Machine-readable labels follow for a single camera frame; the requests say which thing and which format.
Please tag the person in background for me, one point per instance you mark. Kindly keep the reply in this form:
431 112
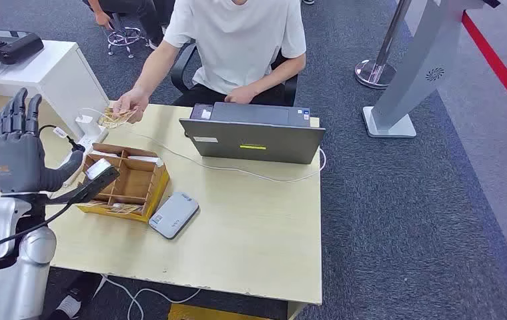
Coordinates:
138 13

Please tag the red floor tape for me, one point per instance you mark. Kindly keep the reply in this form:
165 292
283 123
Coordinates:
501 70

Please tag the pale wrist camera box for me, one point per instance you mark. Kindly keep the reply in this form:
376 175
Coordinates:
99 168

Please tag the grey card reader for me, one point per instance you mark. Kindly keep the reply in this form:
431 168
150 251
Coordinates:
174 215

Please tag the white power strip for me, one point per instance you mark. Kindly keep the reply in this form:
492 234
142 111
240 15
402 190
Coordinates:
92 132

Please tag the person's left forearm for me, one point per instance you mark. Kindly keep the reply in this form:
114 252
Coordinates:
280 73

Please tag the silver kiosk stand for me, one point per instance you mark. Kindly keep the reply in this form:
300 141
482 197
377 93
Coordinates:
417 70

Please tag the white key card stack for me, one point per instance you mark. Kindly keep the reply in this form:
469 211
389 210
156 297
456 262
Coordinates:
145 160

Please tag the black device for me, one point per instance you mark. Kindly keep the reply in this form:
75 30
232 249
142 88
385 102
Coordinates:
10 44

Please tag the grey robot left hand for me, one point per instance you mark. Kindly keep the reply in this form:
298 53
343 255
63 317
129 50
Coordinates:
17 154

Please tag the light wood desk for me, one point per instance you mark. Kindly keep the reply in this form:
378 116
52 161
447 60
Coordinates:
244 229

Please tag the rubber banded key card bundle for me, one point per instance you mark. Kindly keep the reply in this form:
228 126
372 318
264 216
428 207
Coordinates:
121 208

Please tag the person's left hand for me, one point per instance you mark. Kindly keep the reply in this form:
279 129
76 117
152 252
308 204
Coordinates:
241 95

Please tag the black office chair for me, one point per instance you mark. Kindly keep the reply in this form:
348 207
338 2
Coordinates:
180 66

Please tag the grey laptop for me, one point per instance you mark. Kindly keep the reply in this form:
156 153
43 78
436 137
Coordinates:
253 137

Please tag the white cabinet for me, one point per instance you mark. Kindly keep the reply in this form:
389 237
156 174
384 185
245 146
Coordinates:
59 75

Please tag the person's right hand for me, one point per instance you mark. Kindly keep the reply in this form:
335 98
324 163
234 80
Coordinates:
134 99

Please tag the yellow cardboard divider box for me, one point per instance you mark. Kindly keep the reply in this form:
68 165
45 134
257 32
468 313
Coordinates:
134 181

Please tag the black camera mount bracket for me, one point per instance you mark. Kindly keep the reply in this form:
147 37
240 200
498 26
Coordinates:
86 190

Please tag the black white shoe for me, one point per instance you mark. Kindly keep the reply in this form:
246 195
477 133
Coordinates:
70 304

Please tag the chrome stanchion post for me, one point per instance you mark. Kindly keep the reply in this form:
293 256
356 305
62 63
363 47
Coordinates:
375 73

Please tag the chrome stool base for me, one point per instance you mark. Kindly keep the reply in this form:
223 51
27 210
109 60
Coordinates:
123 37

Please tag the person's right forearm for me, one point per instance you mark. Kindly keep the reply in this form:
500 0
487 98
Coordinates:
154 70

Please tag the yellow floor tape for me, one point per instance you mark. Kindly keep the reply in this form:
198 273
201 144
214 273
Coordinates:
200 313

